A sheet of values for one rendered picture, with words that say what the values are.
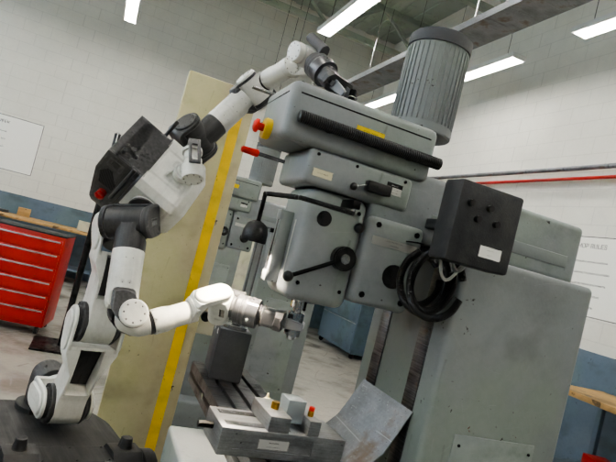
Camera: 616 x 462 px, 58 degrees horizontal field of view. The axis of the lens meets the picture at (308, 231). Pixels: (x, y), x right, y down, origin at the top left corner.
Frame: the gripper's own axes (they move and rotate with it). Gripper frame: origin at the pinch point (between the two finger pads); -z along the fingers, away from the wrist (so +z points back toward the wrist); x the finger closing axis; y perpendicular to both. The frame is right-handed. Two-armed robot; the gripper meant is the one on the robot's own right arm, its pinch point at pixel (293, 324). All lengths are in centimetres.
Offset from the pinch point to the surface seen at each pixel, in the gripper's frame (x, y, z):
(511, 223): -18, -43, -49
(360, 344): 726, 95, -68
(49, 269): 366, 59, 269
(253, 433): -24.8, 25.5, 1.2
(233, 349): 39.8, 20.1, 21.6
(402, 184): -4, -48, -20
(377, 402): 15.8, 18.9, -31.3
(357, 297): -5.8, -12.8, -15.8
